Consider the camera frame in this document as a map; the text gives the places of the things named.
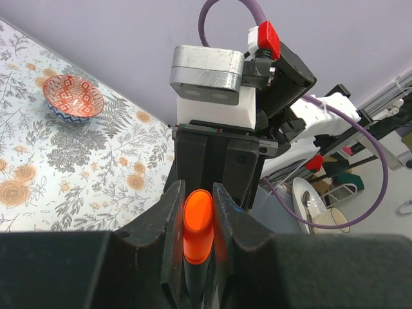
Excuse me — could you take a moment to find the white mug off table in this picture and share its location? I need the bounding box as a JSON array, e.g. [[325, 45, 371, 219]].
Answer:
[[313, 207, 350, 234]]

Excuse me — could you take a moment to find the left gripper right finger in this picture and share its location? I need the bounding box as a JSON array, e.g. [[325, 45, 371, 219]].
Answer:
[[212, 183, 411, 308]]

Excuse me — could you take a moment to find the orange black highlighter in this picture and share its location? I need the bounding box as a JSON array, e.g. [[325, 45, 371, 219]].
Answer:
[[183, 257, 210, 308]]

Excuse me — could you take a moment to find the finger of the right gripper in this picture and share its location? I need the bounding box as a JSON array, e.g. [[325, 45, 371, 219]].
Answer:
[[164, 130, 207, 197], [222, 138, 259, 209]]

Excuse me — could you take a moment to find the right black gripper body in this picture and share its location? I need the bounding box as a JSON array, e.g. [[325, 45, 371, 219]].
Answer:
[[172, 120, 290, 159]]

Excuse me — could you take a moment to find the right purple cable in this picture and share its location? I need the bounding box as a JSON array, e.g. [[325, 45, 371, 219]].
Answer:
[[198, 0, 389, 230]]

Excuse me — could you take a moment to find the white plate with spoon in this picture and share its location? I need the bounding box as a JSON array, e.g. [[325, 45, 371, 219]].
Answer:
[[292, 178, 330, 225]]

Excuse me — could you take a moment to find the orange highlighter cap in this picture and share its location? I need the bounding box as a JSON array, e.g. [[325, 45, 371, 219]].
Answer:
[[183, 189, 214, 265]]

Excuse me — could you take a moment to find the floral tablecloth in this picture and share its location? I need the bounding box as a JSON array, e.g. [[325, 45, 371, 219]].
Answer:
[[1, 23, 174, 232]]

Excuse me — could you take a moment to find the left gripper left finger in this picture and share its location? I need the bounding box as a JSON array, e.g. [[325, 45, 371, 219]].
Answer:
[[1, 181, 185, 308]]

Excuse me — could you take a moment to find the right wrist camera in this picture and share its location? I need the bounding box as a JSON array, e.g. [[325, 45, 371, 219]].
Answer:
[[169, 45, 256, 129]]

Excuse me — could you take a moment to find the red patterned bowl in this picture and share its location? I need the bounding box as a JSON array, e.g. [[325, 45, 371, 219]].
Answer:
[[42, 75, 105, 123]]

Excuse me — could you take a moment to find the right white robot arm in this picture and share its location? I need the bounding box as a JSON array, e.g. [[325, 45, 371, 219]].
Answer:
[[166, 44, 360, 209]]

